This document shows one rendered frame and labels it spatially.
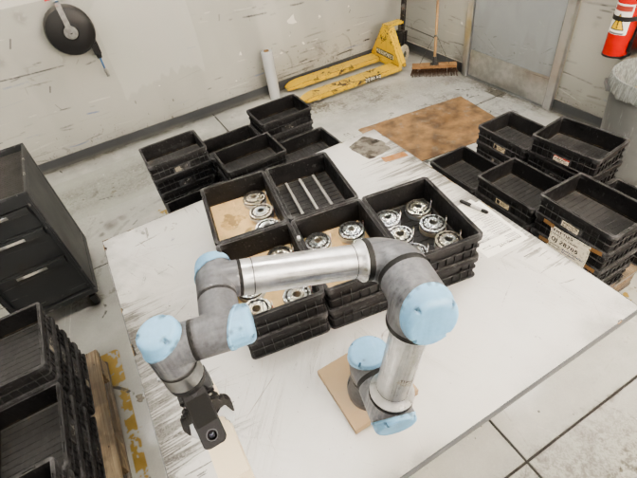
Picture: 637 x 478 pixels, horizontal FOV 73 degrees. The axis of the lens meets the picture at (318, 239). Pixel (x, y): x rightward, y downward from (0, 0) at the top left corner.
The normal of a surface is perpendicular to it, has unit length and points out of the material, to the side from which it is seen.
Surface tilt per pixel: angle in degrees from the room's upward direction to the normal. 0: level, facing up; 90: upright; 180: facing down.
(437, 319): 83
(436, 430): 0
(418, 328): 83
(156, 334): 0
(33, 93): 90
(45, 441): 0
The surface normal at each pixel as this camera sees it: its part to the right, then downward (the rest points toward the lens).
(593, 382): -0.12, -0.72
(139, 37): 0.49, 0.55
